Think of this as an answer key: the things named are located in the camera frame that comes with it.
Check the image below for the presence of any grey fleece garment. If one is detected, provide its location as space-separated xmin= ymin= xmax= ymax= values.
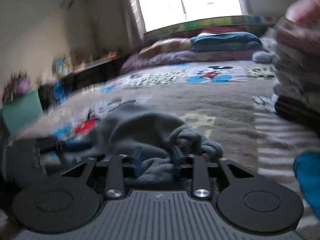
xmin=62 ymin=103 xmax=223 ymax=186

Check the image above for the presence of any pile of folded clothes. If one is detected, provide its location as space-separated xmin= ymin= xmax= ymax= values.
xmin=272 ymin=0 xmax=319 ymax=133

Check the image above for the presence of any green storage box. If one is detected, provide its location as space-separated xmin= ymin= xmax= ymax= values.
xmin=2 ymin=89 xmax=43 ymax=135

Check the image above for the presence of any Mickey Mouse bed blanket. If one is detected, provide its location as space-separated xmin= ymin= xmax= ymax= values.
xmin=21 ymin=62 xmax=319 ymax=239

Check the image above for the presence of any cluttered side shelf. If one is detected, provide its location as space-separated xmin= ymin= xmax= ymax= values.
xmin=38 ymin=55 xmax=129 ymax=111

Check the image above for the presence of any purple quilt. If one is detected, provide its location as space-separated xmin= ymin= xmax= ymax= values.
xmin=120 ymin=38 xmax=261 ymax=75

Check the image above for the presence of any blue pillow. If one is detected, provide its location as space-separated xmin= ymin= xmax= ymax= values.
xmin=191 ymin=31 xmax=262 ymax=52

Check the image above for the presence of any grey plush toy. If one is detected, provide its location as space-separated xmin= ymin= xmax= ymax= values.
xmin=252 ymin=50 xmax=276 ymax=64

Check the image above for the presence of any colourful headboard strip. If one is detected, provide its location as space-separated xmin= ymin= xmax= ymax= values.
xmin=144 ymin=15 xmax=279 ymax=40

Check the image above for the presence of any window with wooden frame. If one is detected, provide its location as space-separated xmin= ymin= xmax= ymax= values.
xmin=129 ymin=0 xmax=248 ymax=37

